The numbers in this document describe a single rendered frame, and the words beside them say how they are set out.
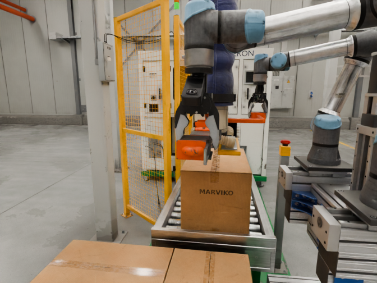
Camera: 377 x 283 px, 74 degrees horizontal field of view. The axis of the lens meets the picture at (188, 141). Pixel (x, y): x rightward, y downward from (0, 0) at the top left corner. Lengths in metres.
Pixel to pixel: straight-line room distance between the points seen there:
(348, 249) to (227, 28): 0.73
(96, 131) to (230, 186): 1.30
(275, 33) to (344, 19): 0.18
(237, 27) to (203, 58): 0.10
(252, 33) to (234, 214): 1.08
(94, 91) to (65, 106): 9.82
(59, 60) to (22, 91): 2.24
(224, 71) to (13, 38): 12.56
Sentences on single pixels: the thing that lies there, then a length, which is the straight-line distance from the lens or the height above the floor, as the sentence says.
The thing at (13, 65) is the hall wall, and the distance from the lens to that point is 13.38.
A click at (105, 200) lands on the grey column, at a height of 0.42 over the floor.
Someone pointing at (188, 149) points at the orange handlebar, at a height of 1.25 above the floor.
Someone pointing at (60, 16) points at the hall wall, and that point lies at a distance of 12.32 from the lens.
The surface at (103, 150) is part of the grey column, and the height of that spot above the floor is 0.89.
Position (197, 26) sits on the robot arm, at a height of 1.53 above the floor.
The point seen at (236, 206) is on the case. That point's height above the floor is 0.75.
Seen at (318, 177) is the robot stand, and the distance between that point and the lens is 1.38.
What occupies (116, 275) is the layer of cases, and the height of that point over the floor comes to 0.54.
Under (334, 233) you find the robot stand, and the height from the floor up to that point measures 0.97.
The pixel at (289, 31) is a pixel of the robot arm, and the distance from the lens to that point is 0.80.
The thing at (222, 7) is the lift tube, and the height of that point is 1.73.
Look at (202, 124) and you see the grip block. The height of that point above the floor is 1.26.
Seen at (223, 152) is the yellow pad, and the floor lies 1.12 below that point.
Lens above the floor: 1.38
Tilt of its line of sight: 11 degrees down
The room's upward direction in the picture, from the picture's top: straight up
